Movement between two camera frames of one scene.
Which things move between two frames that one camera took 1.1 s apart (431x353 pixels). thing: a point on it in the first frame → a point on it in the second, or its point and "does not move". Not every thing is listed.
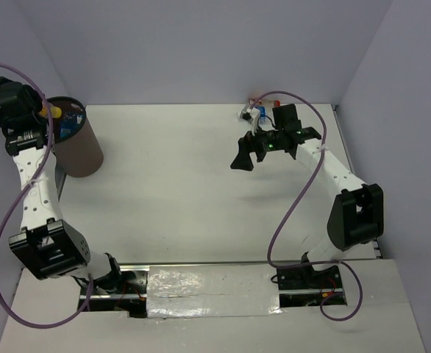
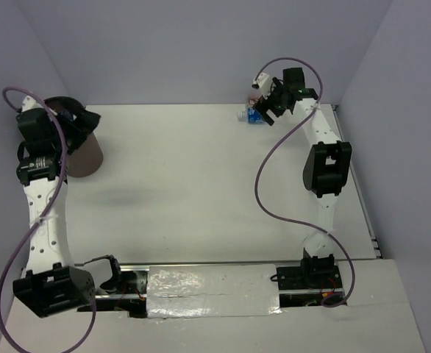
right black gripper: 243,159 → 277,87
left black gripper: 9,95 → 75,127
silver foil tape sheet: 180,291 does not move
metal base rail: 300,285 does not move
